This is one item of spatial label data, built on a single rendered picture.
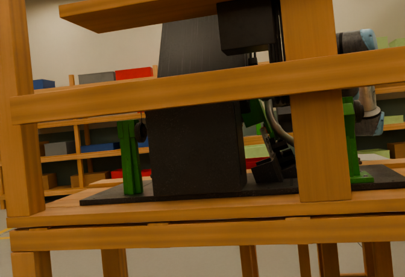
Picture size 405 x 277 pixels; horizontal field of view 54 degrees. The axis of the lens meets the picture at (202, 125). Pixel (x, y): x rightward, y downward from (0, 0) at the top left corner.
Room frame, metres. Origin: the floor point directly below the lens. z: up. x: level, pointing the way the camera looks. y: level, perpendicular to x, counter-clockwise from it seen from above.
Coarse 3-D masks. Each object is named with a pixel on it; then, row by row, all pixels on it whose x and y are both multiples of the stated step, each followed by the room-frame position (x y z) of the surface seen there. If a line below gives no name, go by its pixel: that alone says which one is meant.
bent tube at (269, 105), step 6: (264, 102) 1.49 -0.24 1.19; (270, 102) 1.47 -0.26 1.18; (270, 108) 1.45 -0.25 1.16; (270, 114) 1.43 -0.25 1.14; (270, 120) 1.43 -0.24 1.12; (276, 120) 1.43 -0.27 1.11; (276, 126) 1.42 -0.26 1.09; (276, 132) 1.43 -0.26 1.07; (282, 132) 1.42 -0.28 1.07; (282, 138) 1.44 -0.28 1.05; (288, 138) 1.44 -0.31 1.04
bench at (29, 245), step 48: (96, 192) 1.72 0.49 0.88; (384, 192) 1.14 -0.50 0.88; (48, 240) 1.30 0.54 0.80; (96, 240) 1.26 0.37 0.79; (144, 240) 1.22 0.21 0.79; (192, 240) 1.19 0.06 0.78; (240, 240) 1.16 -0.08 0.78; (288, 240) 1.12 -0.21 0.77; (336, 240) 1.10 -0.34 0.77; (384, 240) 1.07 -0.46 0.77
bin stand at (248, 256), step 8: (240, 248) 1.95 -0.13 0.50; (248, 248) 1.94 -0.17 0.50; (304, 248) 1.88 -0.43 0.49; (240, 256) 1.95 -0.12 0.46; (248, 256) 1.94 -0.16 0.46; (256, 256) 2.17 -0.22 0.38; (304, 256) 1.88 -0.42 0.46; (248, 264) 1.94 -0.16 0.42; (256, 264) 2.14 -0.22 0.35; (304, 264) 1.88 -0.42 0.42; (248, 272) 1.94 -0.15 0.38; (256, 272) 2.13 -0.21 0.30; (304, 272) 1.88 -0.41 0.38
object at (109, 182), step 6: (366, 162) 1.67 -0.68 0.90; (372, 162) 1.66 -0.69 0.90; (378, 162) 1.64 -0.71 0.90; (384, 162) 1.62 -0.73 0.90; (390, 162) 1.60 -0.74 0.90; (396, 162) 1.59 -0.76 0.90; (402, 162) 1.57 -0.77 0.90; (390, 168) 1.57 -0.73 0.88; (102, 180) 1.97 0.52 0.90; (108, 180) 1.94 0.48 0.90; (114, 180) 1.92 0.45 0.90; (120, 180) 1.90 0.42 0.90; (90, 186) 1.87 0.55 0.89; (96, 186) 1.87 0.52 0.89; (102, 186) 1.86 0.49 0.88; (108, 186) 1.85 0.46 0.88; (114, 186) 1.85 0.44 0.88
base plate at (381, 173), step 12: (360, 168) 1.52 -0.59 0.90; (372, 168) 1.49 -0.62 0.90; (384, 168) 1.46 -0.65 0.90; (144, 180) 1.81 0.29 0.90; (252, 180) 1.49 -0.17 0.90; (288, 180) 1.40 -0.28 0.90; (384, 180) 1.22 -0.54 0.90; (396, 180) 1.20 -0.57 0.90; (108, 192) 1.54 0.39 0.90; (120, 192) 1.51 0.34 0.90; (144, 192) 1.45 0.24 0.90; (228, 192) 1.30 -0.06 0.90; (240, 192) 1.29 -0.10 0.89; (252, 192) 1.28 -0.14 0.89; (264, 192) 1.27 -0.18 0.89; (276, 192) 1.26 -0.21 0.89; (288, 192) 1.25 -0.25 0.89; (84, 204) 1.42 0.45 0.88; (96, 204) 1.41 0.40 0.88
